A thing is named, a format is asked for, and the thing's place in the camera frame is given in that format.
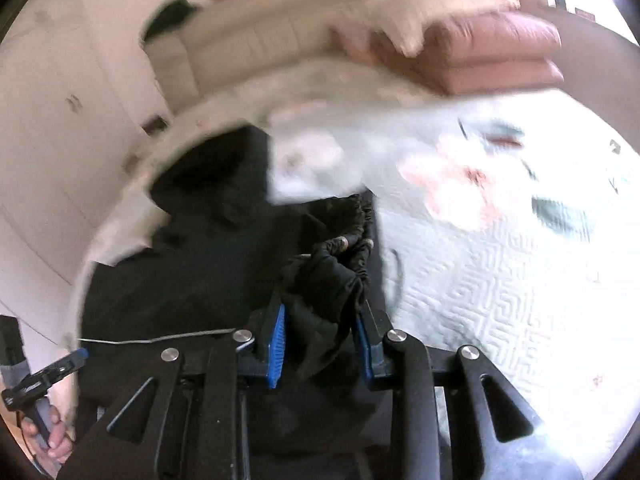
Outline floral quilt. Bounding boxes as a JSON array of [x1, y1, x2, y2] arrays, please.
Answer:
[[65, 57, 638, 480]]

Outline pink pillow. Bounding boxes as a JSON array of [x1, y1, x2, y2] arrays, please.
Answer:
[[440, 57, 566, 95], [425, 10, 563, 67]]

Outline cream pillow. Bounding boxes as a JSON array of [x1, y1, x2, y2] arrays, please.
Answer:
[[350, 0, 521, 58]]

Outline black pants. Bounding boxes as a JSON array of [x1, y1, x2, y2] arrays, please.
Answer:
[[75, 125, 396, 480]]

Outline person's left hand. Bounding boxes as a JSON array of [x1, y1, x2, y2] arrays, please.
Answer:
[[20, 400, 77, 466]]

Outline black garment on headboard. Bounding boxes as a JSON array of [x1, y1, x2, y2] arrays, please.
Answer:
[[142, 0, 202, 43]]

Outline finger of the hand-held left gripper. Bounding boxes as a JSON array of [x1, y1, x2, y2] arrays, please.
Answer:
[[30, 348, 91, 392]]

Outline thin grey cord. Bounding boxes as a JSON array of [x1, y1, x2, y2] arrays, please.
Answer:
[[77, 327, 237, 346]]

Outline white wardrobe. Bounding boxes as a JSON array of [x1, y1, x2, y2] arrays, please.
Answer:
[[0, 0, 173, 346]]

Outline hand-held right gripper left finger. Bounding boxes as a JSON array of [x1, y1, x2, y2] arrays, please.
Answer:
[[60, 302, 288, 480]]

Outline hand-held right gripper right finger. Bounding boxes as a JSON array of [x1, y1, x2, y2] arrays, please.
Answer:
[[350, 300, 586, 480]]

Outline beige padded headboard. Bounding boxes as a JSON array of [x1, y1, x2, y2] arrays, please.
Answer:
[[145, 0, 381, 111]]

